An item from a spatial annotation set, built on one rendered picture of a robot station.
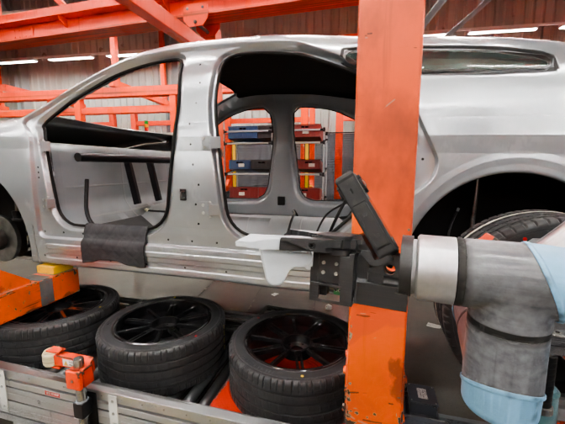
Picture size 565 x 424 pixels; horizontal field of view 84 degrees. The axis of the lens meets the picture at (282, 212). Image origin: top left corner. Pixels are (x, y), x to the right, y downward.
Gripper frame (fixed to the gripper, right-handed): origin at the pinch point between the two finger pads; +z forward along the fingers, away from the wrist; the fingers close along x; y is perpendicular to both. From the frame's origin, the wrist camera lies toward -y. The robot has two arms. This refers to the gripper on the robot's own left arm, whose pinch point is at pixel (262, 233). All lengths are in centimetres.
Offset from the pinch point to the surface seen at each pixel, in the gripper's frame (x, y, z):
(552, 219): 81, -5, -57
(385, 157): 47, -19, -11
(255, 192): 413, -26, 228
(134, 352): 64, 65, 94
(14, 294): 58, 50, 176
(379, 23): 42, -52, -8
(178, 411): 58, 79, 62
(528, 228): 79, -2, -51
